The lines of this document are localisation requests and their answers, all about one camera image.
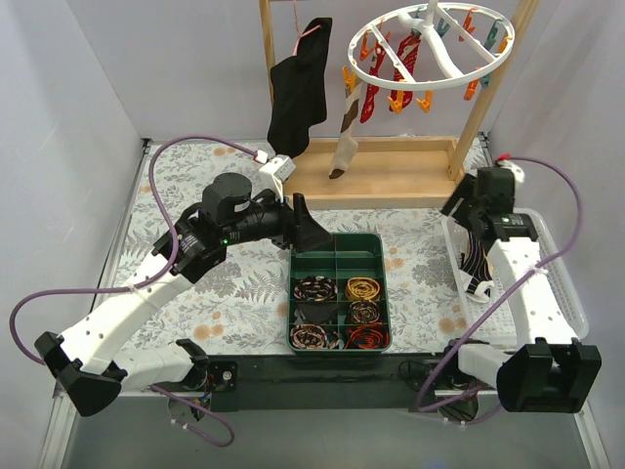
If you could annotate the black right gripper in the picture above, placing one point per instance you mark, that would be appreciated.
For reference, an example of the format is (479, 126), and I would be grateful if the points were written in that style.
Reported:
(466, 203)

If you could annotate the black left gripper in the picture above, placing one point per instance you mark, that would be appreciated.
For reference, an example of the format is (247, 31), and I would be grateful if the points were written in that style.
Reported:
(289, 225)

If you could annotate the black white striped sock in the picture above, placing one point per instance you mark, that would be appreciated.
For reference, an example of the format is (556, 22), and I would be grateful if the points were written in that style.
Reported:
(475, 270)

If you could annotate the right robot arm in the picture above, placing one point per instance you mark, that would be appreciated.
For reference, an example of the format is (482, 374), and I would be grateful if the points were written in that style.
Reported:
(519, 342)

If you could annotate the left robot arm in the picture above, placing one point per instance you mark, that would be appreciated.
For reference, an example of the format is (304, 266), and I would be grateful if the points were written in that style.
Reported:
(87, 360)

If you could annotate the white round clip hanger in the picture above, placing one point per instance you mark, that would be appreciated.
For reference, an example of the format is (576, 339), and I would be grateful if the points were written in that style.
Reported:
(420, 18)

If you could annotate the black white patterned rolled tie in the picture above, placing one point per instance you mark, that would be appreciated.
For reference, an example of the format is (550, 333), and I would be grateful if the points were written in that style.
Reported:
(315, 289)

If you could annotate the green divided organizer box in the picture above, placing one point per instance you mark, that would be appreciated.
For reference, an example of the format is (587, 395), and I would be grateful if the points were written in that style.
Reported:
(347, 255)

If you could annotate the yellow rolled tie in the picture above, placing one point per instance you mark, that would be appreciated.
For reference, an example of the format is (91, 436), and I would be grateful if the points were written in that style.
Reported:
(362, 289)

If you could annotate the wooden tray base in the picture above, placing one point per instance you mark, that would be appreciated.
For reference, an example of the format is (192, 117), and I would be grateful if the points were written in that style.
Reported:
(386, 172)

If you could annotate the floral tablecloth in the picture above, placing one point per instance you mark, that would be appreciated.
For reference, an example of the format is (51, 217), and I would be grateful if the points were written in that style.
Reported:
(241, 307)

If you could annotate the yellow-orange clothes clip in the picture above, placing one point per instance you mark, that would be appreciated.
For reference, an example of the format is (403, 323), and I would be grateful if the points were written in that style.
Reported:
(425, 102)

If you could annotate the black gold paisley rolled tie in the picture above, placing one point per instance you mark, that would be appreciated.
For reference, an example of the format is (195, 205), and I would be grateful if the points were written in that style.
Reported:
(363, 312)

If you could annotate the orange clothes clip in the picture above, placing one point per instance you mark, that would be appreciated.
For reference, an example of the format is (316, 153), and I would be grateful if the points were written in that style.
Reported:
(399, 100)

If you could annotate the teal clothes clip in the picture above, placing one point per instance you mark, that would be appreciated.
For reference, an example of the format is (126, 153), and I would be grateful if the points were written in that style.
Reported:
(488, 44)

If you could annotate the black orange rolled tie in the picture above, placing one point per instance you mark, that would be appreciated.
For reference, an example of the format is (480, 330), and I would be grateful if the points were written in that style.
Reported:
(373, 336)

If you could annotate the white plastic basket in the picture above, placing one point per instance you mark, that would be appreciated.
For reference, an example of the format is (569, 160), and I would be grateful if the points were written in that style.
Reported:
(561, 293)

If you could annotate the black hanging garment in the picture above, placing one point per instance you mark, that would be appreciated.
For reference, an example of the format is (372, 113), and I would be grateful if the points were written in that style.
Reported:
(299, 96)

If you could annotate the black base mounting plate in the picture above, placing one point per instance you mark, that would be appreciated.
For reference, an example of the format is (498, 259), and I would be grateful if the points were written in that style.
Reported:
(334, 381)

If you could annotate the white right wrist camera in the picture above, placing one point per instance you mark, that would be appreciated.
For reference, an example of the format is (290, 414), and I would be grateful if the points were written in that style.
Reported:
(505, 161)

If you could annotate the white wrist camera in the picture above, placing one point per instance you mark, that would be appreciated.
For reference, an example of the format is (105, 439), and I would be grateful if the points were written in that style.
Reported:
(505, 161)
(276, 172)

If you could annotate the wooden rack post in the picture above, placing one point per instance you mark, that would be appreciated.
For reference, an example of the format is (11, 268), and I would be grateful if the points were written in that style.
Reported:
(520, 21)
(266, 25)

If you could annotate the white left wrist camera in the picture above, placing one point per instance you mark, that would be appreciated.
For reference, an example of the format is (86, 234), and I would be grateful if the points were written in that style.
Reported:
(276, 172)

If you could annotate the left wooden rack post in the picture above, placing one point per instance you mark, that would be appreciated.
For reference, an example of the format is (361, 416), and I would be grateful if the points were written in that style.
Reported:
(266, 25)

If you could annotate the aluminium frame rail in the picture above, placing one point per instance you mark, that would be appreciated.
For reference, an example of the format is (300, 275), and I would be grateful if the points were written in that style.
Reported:
(135, 431)

